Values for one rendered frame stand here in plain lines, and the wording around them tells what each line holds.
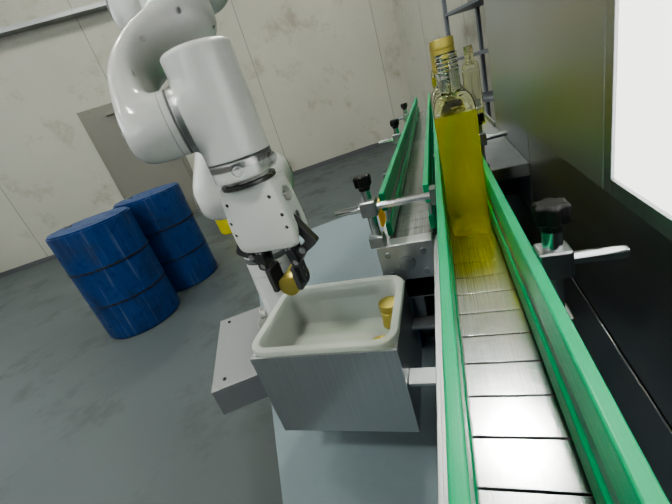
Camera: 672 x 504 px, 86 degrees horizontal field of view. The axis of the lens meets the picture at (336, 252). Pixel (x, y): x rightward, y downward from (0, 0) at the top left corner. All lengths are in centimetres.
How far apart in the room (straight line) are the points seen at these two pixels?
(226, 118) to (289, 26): 718
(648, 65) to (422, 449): 58
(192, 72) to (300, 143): 705
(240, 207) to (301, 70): 707
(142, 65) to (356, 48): 736
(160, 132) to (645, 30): 44
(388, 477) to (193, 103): 60
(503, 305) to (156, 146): 43
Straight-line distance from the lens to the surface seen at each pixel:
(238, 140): 46
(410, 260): 61
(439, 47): 61
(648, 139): 36
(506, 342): 40
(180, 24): 57
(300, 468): 73
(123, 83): 50
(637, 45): 37
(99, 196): 794
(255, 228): 50
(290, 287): 55
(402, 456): 69
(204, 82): 46
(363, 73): 782
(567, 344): 27
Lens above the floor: 131
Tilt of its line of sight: 23 degrees down
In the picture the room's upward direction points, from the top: 18 degrees counter-clockwise
